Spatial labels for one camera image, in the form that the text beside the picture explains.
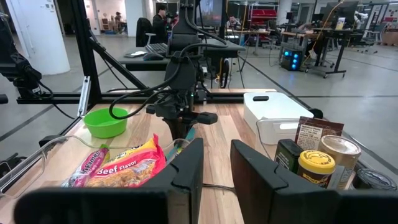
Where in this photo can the teal plastic spoon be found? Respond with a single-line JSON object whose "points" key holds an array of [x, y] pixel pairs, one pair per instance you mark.
{"points": [[191, 134]]}

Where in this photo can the wooden work table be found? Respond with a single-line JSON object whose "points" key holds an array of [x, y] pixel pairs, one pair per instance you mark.
{"points": [[298, 34]]}

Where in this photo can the white pillar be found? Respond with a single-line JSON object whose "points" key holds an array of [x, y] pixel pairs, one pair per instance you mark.
{"points": [[133, 15], [40, 37]]}

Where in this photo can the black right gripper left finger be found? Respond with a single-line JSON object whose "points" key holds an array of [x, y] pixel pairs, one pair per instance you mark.
{"points": [[124, 208]]}

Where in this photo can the black computer mouse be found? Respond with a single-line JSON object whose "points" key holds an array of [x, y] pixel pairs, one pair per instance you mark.
{"points": [[152, 56]]}

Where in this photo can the large clear plastic bin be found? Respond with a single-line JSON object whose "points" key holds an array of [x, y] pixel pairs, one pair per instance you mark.
{"points": [[18, 174]]}

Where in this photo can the black rolling desk stand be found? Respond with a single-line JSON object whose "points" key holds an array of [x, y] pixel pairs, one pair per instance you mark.
{"points": [[331, 34]]}

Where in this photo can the person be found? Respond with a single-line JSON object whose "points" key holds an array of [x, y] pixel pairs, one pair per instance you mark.
{"points": [[160, 28], [233, 22], [118, 18]]}

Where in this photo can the black aluminium rig frame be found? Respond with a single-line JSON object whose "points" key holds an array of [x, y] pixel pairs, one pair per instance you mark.
{"points": [[86, 46]]}

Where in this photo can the green plastic bowl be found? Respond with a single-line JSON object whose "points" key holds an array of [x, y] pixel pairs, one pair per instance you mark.
{"points": [[105, 123]]}

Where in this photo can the black spice tin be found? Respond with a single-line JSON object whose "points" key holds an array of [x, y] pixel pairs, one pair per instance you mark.
{"points": [[287, 154]]}

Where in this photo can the brown-lid spice jar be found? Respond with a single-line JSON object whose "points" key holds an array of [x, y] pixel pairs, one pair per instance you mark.
{"points": [[342, 152]]}

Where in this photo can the black operator desk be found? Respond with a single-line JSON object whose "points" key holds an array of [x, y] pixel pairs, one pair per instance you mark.
{"points": [[140, 64]]}

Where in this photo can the brown spice packet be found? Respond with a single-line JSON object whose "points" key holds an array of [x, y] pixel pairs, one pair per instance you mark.
{"points": [[317, 132]]}

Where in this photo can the black equipment mount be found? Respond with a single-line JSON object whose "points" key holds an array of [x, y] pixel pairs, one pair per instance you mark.
{"points": [[18, 68]]}

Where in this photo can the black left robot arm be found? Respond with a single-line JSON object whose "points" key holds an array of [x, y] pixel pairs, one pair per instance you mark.
{"points": [[186, 71]]}

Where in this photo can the black monitor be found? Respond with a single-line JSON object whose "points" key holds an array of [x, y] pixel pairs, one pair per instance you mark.
{"points": [[211, 12]]}

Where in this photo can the orange red ramen packet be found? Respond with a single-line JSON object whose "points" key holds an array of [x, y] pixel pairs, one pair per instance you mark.
{"points": [[130, 169]]}

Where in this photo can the black office chair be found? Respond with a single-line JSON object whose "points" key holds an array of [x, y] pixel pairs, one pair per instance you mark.
{"points": [[143, 31]]}

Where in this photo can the white plastic bin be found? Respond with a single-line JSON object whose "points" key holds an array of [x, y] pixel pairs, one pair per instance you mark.
{"points": [[273, 109]]}

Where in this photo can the yellow-lid spice jar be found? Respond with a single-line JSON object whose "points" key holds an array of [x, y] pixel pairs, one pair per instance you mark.
{"points": [[315, 163]]}

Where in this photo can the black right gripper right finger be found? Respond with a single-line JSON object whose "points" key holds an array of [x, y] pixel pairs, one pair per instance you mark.
{"points": [[295, 208]]}

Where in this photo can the small clear plastic bin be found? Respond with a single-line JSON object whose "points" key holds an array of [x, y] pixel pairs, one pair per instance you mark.
{"points": [[264, 137]]}

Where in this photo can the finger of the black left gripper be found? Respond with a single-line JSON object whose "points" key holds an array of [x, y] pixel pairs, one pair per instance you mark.
{"points": [[173, 127], [185, 127]]}

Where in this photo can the red storage shelf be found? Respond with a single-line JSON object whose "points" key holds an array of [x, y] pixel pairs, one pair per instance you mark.
{"points": [[262, 15]]}

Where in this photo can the silver aluminium bracket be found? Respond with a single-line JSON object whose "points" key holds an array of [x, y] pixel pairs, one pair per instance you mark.
{"points": [[84, 96]]}

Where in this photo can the black keyboard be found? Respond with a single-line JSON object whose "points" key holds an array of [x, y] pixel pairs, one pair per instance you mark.
{"points": [[157, 48]]}

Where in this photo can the black computer tower blue lights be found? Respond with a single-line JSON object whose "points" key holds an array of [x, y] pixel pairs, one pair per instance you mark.
{"points": [[292, 59]]}

